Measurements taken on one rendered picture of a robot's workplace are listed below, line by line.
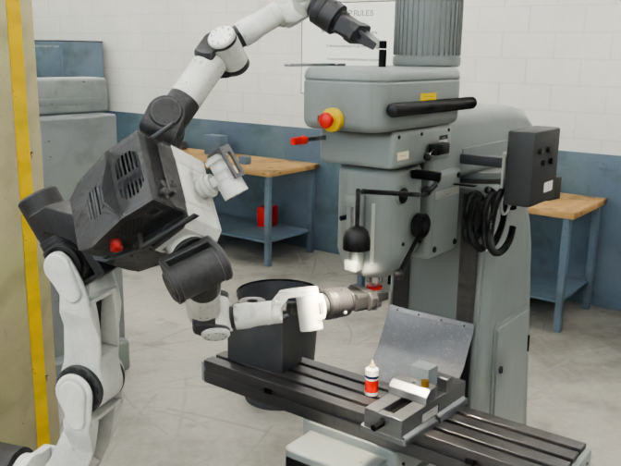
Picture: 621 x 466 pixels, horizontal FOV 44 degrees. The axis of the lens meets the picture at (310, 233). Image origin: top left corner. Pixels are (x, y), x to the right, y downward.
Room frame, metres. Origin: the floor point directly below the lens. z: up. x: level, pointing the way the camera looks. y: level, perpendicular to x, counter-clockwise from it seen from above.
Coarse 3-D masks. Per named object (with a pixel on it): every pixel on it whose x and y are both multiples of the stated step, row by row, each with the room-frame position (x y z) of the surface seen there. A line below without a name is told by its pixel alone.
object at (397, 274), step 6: (414, 216) 2.11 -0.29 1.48; (420, 216) 2.10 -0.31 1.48; (426, 216) 2.12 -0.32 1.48; (414, 222) 2.10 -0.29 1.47; (420, 222) 2.09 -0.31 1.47; (426, 222) 2.11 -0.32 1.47; (414, 228) 2.10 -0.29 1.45; (420, 228) 2.10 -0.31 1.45; (426, 228) 2.12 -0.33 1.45; (414, 234) 2.10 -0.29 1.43; (420, 234) 2.10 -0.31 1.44; (426, 234) 2.12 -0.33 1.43; (414, 240) 2.08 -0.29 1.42; (414, 246) 2.07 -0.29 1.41; (408, 252) 2.05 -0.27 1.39; (408, 258) 2.05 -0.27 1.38; (402, 264) 2.03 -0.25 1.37; (396, 270) 2.01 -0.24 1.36; (402, 270) 2.02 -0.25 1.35; (396, 276) 2.00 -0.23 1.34; (402, 276) 2.00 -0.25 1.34
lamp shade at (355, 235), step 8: (352, 232) 1.93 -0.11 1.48; (360, 232) 1.93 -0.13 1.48; (368, 232) 1.95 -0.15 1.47; (344, 240) 1.95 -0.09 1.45; (352, 240) 1.93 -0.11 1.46; (360, 240) 1.93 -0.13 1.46; (368, 240) 1.94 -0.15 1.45; (344, 248) 1.94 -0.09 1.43; (352, 248) 1.93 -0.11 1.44; (360, 248) 1.92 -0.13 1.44; (368, 248) 1.94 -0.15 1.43
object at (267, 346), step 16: (288, 320) 2.33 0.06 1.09; (240, 336) 2.39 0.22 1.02; (256, 336) 2.36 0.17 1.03; (272, 336) 2.33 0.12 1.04; (288, 336) 2.33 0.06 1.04; (240, 352) 2.39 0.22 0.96; (256, 352) 2.36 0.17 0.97; (272, 352) 2.33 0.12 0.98; (288, 352) 2.33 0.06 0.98; (272, 368) 2.33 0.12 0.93; (288, 368) 2.34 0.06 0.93
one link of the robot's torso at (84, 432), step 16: (64, 384) 1.93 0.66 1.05; (80, 384) 1.92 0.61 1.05; (64, 400) 1.93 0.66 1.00; (80, 400) 1.92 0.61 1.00; (112, 400) 2.07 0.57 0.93; (80, 416) 1.92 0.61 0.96; (96, 416) 1.97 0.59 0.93; (112, 416) 2.05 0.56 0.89; (64, 432) 1.99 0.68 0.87; (80, 432) 1.93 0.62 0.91; (96, 432) 1.96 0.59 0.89; (112, 432) 2.05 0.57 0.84; (64, 448) 1.99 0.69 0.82; (80, 448) 1.97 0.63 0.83; (96, 448) 2.06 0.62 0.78; (48, 464) 2.00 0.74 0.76; (64, 464) 1.99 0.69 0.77; (80, 464) 1.97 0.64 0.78; (96, 464) 2.04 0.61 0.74
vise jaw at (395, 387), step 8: (400, 376) 2.05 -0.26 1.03; (392, 384) 2.02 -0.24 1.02; (400, 384) 2.01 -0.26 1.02; (408, 384) 2.00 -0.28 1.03; (416, 384) 2.00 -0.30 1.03; (392, 392) 2.01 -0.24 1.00; (400, 392) 2.00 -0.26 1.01; (408, 392) 1.98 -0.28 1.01; (416, 392) 1.97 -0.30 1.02; (424, 392) 1.96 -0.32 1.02; (432, 392) 1.97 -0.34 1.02; (416, 400) 1.96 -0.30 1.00; (424, 400) 1.95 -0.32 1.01; (432, 400) 1.97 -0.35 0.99
